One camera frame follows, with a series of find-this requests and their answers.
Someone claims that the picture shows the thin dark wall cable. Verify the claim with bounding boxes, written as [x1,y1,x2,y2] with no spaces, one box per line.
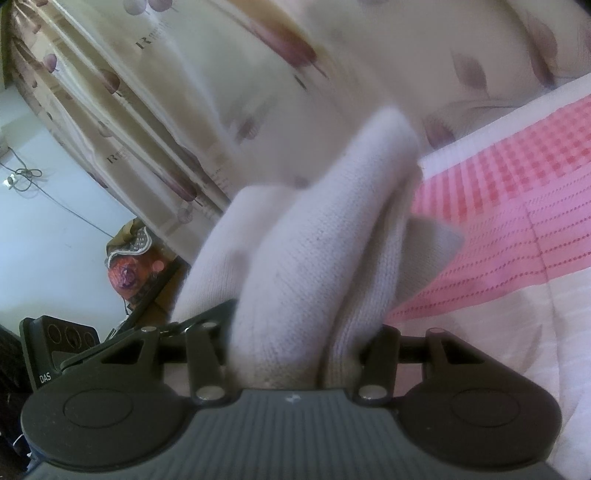
[0,148,116,241]

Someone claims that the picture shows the cream floral print curtain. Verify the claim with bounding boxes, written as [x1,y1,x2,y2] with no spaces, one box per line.
[2,0,591,268]

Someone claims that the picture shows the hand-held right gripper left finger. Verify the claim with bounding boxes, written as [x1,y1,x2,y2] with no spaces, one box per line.
[60,320,235,406]

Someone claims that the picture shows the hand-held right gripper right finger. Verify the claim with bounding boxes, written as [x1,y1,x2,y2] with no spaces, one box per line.
[353,325,489,406]

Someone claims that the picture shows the orange patterned bag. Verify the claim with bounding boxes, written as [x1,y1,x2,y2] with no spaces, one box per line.
[105,218,188,315]

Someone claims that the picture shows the white knit garment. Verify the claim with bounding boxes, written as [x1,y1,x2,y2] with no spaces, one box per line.
[168,106,465,389]

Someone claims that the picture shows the pink and white checked bedsheet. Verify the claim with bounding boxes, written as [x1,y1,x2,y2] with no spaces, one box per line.
[383,74,591,480]

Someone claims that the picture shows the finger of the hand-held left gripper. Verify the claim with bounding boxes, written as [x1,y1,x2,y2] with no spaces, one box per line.
[99,299,239,347]

